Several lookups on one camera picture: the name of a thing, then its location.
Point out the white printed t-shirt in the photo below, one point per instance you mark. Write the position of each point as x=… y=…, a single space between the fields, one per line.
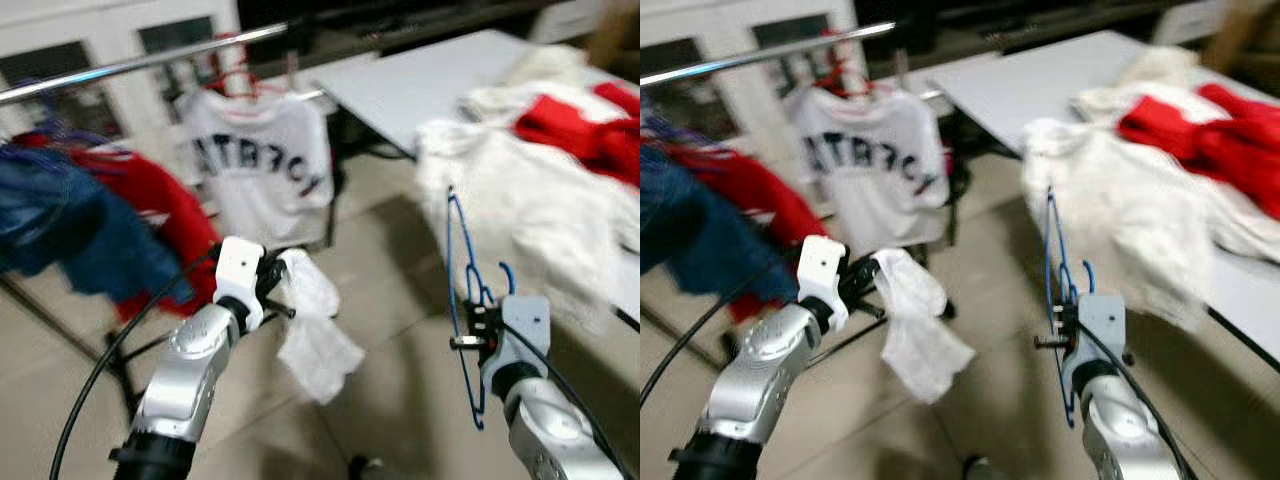
x=920 y=350
x=320 y=350

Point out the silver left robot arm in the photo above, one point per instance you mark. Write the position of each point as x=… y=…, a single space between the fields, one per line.
x=190 y=360
x=760 y=370

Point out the white black-lettered t-shirt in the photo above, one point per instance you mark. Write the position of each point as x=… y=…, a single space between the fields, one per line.
x=870 y=200
x=260 y=200

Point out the red printed shirt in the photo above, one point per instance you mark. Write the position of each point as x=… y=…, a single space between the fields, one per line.
x=760 y=200
x=150 y=200

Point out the blue denim garment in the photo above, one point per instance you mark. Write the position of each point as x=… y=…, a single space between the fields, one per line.
x=60 y=230
x=690 y=230

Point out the red crumpled garment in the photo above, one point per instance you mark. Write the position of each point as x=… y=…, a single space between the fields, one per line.
x=1200 y=140
x=580 y=130

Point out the large white table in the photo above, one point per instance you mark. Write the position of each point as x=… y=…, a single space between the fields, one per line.
x=1030 y=90
x=420 y=90

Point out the chrome and black clothes rack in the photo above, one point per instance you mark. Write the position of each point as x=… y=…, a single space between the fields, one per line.
x=770 y=52
x=150 y=60

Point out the cream crumpled garment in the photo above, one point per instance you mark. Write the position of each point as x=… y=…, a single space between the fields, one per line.
x=1160 y=68
x=545 y=68

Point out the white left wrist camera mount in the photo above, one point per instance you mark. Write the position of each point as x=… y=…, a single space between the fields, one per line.
x=238 y=280
x=822 y=275

